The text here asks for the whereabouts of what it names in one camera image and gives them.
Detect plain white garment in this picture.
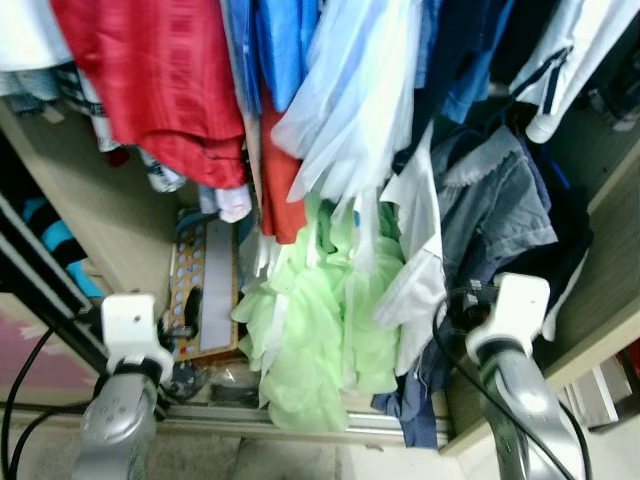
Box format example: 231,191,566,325
0,0,73,73

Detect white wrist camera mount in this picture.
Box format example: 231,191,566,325
465,273,552,363
100,293,176,373

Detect pink patterned cloth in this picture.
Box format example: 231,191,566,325
0,295,76,406

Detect light green garment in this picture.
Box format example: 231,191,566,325
232,195,406,433

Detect white ribbed sleeve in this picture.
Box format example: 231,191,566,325
195,183,253,223

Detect colourful dotted game board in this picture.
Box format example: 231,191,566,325
163,210,241,363

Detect orange-red garment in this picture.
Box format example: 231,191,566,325
258,95,309,246

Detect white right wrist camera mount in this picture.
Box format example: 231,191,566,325
465,273,552,363

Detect navy blue hanging shirt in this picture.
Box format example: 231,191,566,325
405,0,521,141

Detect grey shorts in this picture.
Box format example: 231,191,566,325
435,125,561,286

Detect white shirt navy stripes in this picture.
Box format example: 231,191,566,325
510,0,640,144

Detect white box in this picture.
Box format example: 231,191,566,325
555,358,623,429

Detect dark plaid shirt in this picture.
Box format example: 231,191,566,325
588,75,640,136

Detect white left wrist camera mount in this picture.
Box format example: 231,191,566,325
100,293,176,373

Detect silver wardrobe floor track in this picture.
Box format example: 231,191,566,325
160,403,451,448

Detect red checked shirt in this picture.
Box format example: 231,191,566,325
50,0,251,191

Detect dark blue denim garment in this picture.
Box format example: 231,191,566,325
372,345,451,449

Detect bright blue shirt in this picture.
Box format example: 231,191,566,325
225,0,326,116

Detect white checked garment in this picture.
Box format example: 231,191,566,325
0,60,126,151

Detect white polo shirt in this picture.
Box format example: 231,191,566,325
375,125,448,376

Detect pale blue sheer garment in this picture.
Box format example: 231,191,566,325
272,0,426,236

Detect beige wooden wardrobe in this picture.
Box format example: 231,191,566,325
0,0,640,456

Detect black cyan striped garment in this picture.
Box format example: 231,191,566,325
15,195,106,299

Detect black sliding door frame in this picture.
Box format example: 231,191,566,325
0,195,116,376

